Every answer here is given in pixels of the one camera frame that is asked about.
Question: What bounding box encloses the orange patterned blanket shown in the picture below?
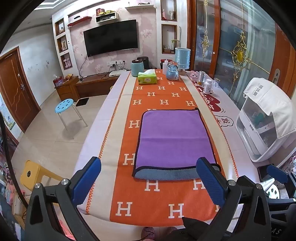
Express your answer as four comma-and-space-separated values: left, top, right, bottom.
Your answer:
85, 69, 238, 224

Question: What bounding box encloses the colourful wall poster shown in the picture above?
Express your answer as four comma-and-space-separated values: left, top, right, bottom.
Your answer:
0, 98, 15, 138

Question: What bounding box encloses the black smartphone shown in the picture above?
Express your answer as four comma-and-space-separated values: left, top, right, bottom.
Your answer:
257, 165, 270, 182

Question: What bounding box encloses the wooden television cabinet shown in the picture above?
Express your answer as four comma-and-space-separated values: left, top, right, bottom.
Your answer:
55, 70, 130, 101

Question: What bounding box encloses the person's right shoe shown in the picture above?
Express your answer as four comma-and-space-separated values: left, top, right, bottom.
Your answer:
165, 226, 178, 237

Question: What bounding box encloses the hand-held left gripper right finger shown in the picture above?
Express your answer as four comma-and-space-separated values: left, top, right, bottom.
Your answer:
196, 157, 273, 241

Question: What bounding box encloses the light blue cylinder container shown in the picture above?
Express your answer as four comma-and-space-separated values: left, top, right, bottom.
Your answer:
175, 47, 191, 76

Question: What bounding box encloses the green tissue box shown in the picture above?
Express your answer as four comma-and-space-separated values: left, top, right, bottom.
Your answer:
138, 69, 157, 85

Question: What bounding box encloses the person's left shoe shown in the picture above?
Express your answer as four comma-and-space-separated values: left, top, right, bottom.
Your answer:
141, 227, 156, 241

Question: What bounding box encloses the brown wooden door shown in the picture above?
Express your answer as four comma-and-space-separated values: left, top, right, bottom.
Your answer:
0, 46, 41, 133

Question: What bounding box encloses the yellow plastic stool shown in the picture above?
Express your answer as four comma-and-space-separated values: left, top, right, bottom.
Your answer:
20, 160, 64, 193

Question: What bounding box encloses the white wall shelf box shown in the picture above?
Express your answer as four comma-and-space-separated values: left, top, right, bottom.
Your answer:
95, 12, 119, 23

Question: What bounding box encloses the glass door with gold ornaments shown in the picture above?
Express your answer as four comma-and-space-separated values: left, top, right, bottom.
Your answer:
191, 0, 278, 99

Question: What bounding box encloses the blue round stool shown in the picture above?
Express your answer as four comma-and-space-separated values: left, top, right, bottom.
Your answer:
55, 98, 88, 131

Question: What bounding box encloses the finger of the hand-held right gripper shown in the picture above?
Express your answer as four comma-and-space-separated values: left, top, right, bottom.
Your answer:
266, 164, 296, 194

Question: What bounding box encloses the purple grey towel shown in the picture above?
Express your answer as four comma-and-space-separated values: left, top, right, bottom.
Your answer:
132, 108, 224, 181

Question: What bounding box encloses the white sterilizer appliance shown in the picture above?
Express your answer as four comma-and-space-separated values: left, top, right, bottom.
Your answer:
236, 93, 288, 163

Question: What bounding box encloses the black flat television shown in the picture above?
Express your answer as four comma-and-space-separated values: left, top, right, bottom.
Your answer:
83, 20, 139, 57

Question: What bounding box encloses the teal jar with dark lid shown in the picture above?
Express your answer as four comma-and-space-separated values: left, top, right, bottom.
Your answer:
131, 59, 144, 77

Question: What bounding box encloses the white plastic bottle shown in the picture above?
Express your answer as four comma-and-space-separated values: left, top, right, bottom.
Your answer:
162, 59, 172, 75

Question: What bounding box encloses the red wall shelf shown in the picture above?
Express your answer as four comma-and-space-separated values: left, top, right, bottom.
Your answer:
68, 16, 92, 27

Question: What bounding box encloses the person's shoe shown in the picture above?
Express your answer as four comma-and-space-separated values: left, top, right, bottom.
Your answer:
141, 227, 156, 241
165, 226, 178, 237

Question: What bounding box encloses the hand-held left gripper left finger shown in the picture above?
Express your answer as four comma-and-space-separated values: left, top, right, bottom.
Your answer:
24, 156, 102, 241

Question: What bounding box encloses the blue snow globe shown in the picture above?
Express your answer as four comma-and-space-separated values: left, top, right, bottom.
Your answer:
166, 61, 180, 81

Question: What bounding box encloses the white pill bottle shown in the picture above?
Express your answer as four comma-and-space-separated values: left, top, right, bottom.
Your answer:
203, 79, 213, 95

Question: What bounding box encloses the white stool with heart holes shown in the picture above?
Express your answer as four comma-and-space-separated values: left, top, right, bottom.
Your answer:
264, 184, 287, 200

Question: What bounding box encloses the black appliance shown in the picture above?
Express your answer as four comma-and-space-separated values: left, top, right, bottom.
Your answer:
137, 56, 150, 70

